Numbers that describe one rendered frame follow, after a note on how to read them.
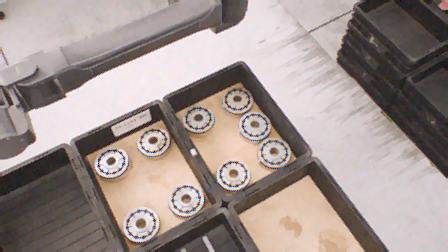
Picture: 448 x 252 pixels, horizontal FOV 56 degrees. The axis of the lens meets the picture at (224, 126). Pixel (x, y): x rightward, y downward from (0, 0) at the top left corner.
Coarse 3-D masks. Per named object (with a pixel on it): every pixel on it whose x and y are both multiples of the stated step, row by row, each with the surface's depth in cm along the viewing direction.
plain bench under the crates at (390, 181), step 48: (192, 48) 171; (240, 48) 171; (288, 48) 171; (96, 96) 160; (144, 96) 160; (288, 96) 159; (336, 96) 159; (48, 144) 150; (336, 144) 149; (384, 144) 149; (384, 192) 140; (432, 192) 140; (384, 240) 133; (432, 240) 132
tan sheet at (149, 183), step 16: (144, 128) 138; (112, 144) 135; (128, 144) 135; (144, 160) 132; (160, 160) 132; (176, 160) 132; (96, 176) 130; (128, 176) 130; (144, 176) 130; (160, 176) 129; (176, 176) 129; (192, 176) 129; (112, 192) 127; (128, 192) 127; (144, 192) 127; (160, 192) 127; (112, 208) 124; (128, 208) 124; (160, 208) 124; (144, 224) 122; (176, 224) 122; (128, 240) 120
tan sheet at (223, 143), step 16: (224, 112) 141; (224, 128) 138; (256, 128) 138; (272, 128) 138; (208, 144) 135; (224, 144) 135; (240, 144) 135; (256, 144) 135; (208, 160) 132; (224, 160) 132; (240, 160) 132; (256, 160) 132; (256, 176) 129; (224, 192) 127
